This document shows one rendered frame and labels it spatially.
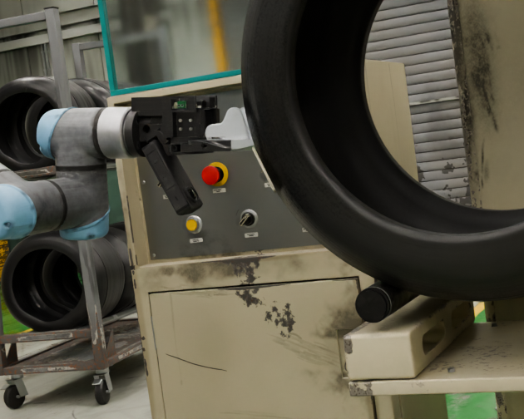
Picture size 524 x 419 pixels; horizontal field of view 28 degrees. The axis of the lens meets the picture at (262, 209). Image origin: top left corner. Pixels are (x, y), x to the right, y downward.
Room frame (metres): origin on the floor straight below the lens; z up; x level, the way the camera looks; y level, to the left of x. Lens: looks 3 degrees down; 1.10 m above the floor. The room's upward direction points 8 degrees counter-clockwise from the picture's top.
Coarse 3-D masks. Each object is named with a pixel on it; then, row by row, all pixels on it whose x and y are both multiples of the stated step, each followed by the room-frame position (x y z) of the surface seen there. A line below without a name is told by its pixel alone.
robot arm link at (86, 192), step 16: (64, 176) 1.52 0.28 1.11; (80, 176) 1.52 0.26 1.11; (96, 176) 1.53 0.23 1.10; (64, 192) 1.48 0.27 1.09; (80, 192) 1.51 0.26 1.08; (96, 192) 1.53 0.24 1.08; (80, 208) 1.50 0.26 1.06; (96, 208) 1.53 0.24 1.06; (64, 224) 1.49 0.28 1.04; (80, 224) 1.52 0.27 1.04; (96, 224) 1.53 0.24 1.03
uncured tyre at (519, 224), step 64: (256, 0) 1.32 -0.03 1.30; (320, 0) 1.52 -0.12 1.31; (256, 64) 1.30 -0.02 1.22; (320, 64) 1.54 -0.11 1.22; (256, 128) 1.33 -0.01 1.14; (320, 128) 1.53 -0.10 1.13; (320, 192) 1.27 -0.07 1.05; (384, 192) 1.52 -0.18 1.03; (384, 256) 1.25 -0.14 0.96; (448, 256) 1.22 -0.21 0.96; (512, 256) 1.19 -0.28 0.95
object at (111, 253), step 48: (0, 96) 5.20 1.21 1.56; (48, 96) 5.10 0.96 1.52; (96, 96) 5.49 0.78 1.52; (0, 144) 5.39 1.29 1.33; (48, 240) 5.13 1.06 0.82; (96, 240) 5.20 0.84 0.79; (48, 288) 5.59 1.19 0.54; (96, 288) 4.99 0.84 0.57; (0, 336) 5.15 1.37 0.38; (48, 336) 5.05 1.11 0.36; (96, 336) 4.96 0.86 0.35; (96, 384) 4.97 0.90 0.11
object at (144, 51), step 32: (128, 0) 2.23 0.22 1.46; (160, 0) 2.20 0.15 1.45; (192, 0) 2.17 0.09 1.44; (224, 0) 2.14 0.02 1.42; (128, 32) 2.24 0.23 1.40; (160, 32) 2.21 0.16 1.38; (192, 32) 2.18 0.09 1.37; (224, 32) 2.15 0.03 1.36; (128, 64) 2.24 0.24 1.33; (160, 64) 2.21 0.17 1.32; (192, 64) 2.18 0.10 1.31; (224, 64) 2.15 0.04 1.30
